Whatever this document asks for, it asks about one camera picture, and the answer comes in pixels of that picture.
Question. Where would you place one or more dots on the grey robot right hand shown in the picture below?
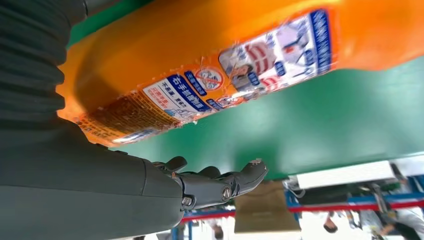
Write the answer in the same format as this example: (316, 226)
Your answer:
(66, 185)

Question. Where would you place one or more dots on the person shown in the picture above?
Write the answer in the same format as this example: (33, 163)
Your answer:
(407, 222)
(330, 228)
(217, 232)

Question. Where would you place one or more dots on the open cardboard box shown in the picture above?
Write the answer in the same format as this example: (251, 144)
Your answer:
(265, 212)

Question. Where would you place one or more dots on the green table mat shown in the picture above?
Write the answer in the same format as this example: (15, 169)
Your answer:
(298, 126)

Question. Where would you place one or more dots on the white table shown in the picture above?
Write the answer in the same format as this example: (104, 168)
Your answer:
(344, 175)

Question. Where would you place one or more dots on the red barrier rail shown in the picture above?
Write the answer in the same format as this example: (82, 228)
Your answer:
(331, 209)

